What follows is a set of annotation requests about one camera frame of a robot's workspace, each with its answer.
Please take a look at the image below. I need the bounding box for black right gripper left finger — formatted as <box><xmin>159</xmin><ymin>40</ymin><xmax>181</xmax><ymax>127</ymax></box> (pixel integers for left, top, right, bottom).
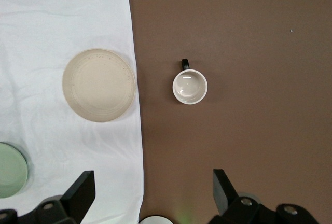
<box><xmin>18</xmin><ymin>171</ymin><xmax>96</xmax><ymax>224</ymax></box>

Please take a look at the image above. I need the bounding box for white cloth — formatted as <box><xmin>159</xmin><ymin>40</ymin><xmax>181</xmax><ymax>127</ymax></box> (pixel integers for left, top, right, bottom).
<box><xmin>0</xmin><ymin>0</ymin><xmax>145</xmax><ymax>224</ymax></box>

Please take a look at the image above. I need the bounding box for green round plate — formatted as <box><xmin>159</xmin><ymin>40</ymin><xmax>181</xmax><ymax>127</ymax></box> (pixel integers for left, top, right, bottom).
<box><xmin>0</xmin><ymin>142</ymin><xmax>29</xmax><ymax>199</ymax></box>

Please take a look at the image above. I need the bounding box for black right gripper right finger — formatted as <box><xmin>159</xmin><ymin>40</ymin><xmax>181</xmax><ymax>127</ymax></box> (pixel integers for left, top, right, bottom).
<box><xmin>209</xmin><ymin>169</ymin><xmax>262</xmax><ymax>224</ymax></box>

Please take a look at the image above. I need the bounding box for beige round plate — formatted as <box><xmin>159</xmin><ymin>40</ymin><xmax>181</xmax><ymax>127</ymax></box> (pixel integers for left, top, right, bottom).
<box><xmin>61</xmin><ymin>48</ymin><xmax>136</xmax><ymax>123</ymax></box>

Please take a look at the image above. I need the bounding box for white mug black handle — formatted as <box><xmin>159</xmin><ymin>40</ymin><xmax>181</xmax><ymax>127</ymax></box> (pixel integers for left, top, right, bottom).
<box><xmin>172</xmin><ymin>58</ymin><xmax>208</xmax><ymax>105</ymax></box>

